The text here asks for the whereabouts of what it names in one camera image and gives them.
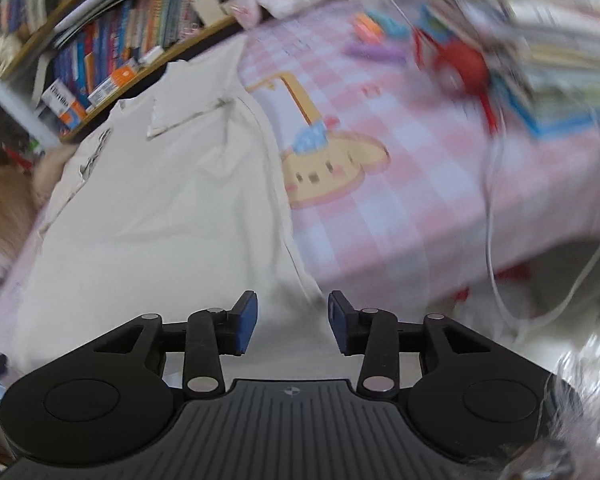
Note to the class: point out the small white case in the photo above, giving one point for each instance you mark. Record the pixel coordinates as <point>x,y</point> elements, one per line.
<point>152,55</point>

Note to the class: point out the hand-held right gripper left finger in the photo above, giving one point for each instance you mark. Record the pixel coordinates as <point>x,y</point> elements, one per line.
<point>246,325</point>

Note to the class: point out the wooden bookshelf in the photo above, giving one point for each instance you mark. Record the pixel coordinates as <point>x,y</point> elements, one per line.
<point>145,72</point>

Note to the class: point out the pink checked desk mat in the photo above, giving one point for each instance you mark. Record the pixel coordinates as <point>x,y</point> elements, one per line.
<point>420,185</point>

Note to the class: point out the cream printed t-shirt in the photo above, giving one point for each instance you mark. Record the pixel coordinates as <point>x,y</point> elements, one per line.
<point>155,200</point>

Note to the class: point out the wide white orange box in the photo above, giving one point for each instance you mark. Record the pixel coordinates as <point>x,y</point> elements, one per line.
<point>114,84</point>

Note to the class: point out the red object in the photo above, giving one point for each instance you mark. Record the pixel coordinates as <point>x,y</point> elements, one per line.
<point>465,67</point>

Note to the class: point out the pile of large books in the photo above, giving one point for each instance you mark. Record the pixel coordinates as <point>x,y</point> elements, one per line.
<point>555,50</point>

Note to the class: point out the row of colourful books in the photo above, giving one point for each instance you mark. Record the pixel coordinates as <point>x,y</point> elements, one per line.
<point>120,30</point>

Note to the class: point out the orange white cat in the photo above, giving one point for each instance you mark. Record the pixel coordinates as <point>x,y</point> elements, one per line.
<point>0,210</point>

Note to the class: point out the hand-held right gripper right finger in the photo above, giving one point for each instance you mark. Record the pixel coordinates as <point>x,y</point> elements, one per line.
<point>339,325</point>

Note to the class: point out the tall white orange box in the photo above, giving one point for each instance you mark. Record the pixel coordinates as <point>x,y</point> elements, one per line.
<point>65,105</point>

